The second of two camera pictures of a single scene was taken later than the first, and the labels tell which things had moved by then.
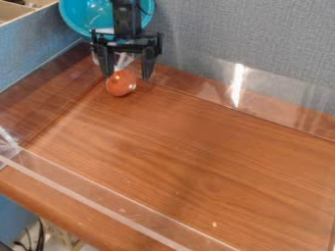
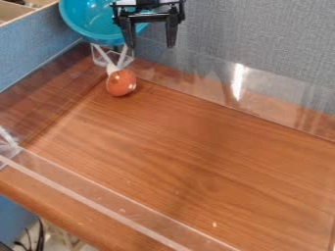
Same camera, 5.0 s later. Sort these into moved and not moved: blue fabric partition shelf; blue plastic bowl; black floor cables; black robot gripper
Moved: black robot gripper
Not moved: blue plastic bowl; black floor cables; blue fabric partition shelf
